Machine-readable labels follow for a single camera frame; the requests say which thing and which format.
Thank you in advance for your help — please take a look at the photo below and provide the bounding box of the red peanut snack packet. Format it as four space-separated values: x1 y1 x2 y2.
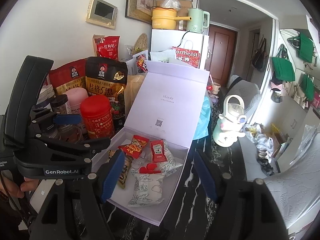
118 135 149 159

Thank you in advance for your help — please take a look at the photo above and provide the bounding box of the pink lidded container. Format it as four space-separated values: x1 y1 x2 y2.
65 87 88 114

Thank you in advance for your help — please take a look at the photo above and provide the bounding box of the white noodle-print snack packet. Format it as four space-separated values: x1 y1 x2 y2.
128 173 164 207

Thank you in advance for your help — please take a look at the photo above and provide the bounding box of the red lidded tin can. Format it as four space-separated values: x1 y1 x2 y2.
80 95 115 139

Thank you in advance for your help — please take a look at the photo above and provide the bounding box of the white noodle-print packet in box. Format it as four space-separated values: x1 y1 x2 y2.
157 140 183 177

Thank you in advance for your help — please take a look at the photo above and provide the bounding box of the red ketchup sachet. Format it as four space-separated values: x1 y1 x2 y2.
150 140 167 163

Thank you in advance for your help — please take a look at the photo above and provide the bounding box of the framed picture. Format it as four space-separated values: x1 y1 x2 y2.
125 0 156 24

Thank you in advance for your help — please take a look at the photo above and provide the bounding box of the black oatmeal bag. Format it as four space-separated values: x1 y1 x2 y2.
85 56 128 131

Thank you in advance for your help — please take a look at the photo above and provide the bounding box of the red oatmeal bag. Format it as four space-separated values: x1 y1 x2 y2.
49 59 87 95

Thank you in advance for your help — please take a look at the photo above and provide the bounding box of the yellow pot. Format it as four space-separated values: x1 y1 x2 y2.
151 7 192 30

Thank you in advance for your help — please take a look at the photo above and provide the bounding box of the person's left hand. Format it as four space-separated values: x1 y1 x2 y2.
1 176 40 198

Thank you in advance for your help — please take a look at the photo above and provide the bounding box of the teal plastic bag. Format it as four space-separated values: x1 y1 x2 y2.
193 96 211 140

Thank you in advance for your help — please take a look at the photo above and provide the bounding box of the green electric kettle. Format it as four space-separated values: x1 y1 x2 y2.
186 8 210 34

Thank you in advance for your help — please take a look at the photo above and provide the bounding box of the wall intercom panel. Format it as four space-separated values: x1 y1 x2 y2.
85 0 118 29

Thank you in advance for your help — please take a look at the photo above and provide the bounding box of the white gift box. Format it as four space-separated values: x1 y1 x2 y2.
108 61 209 226

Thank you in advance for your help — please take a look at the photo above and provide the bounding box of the red goji berry bag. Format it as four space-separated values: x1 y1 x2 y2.
93 35 120 61

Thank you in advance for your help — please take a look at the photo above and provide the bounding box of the green tote bag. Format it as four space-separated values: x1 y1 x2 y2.
300 74 315 101
272 44 295 82

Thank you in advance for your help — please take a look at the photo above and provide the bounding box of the white leaf-pattern chair cover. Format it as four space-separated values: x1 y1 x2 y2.
264 136 320 228

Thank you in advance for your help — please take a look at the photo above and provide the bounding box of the white refrigerator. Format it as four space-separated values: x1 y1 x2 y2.
151 29 209 69

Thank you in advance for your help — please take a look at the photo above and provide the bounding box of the brown door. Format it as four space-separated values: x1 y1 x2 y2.
205 24 238 87

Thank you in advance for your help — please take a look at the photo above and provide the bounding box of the red mini fan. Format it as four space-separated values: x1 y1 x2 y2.
139 163 161 174

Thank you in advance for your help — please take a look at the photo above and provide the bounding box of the white kettle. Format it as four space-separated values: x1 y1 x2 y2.
213 95 247 147

